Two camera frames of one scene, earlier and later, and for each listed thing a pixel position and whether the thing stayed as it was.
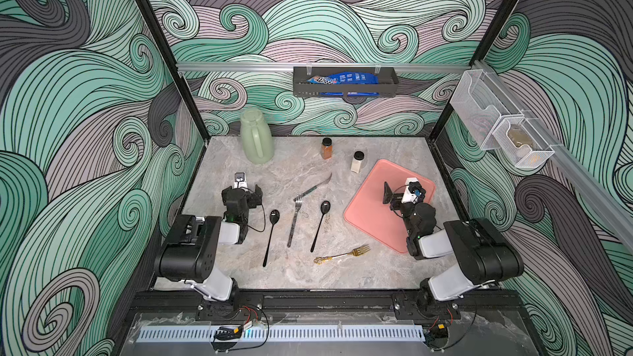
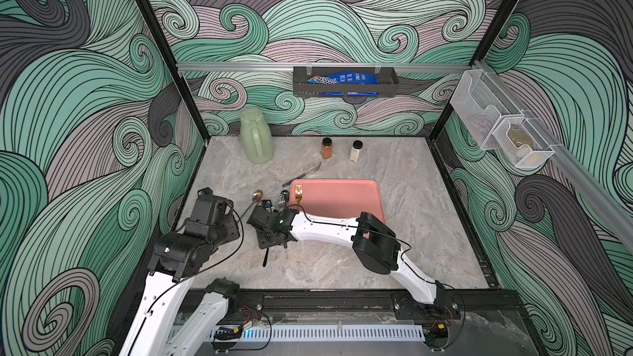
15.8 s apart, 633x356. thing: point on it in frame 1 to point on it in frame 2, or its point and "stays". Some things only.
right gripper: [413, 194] to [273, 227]
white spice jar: [356, 161] to [357, 146]
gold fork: [356, 252] to [298, 192]
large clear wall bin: [479, 105] stays
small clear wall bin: [521, 142] stays
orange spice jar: [326, 150] stays
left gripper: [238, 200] to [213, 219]
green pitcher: [256, 136] stays
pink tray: [368, 212] to [339, 198]
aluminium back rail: [325, 66] stays
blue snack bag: [346, 78] stays
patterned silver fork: [298, 200] to [281, 199]
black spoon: [325, 208] to [267, 203]
